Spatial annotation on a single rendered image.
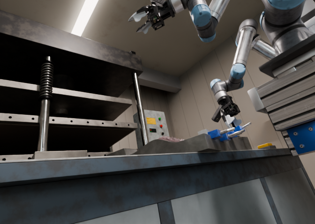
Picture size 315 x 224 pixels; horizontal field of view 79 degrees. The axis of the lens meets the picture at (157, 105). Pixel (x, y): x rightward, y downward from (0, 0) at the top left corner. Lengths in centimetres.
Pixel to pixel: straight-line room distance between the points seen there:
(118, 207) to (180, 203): 21
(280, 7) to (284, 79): 24
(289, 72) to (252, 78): 280
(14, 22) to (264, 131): 324
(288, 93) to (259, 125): 266
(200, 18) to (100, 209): 73
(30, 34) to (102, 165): 134
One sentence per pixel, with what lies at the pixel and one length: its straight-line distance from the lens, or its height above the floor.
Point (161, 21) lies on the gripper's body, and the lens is 95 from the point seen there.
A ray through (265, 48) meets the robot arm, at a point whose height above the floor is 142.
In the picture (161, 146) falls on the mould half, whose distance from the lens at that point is 77.
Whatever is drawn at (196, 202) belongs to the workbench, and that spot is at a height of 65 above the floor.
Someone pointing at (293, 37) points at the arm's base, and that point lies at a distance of 84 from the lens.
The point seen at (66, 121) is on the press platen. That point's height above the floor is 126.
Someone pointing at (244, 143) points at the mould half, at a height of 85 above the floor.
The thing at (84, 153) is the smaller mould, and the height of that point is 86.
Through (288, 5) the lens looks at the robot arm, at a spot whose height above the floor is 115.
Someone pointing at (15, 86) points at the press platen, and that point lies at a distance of 157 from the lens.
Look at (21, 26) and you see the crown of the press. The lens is 172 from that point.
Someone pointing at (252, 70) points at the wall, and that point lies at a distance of 363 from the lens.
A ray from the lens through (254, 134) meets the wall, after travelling 345.
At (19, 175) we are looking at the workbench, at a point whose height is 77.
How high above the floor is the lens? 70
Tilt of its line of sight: 24 degrees up
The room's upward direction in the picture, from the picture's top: 12 degrees counter-clockwise
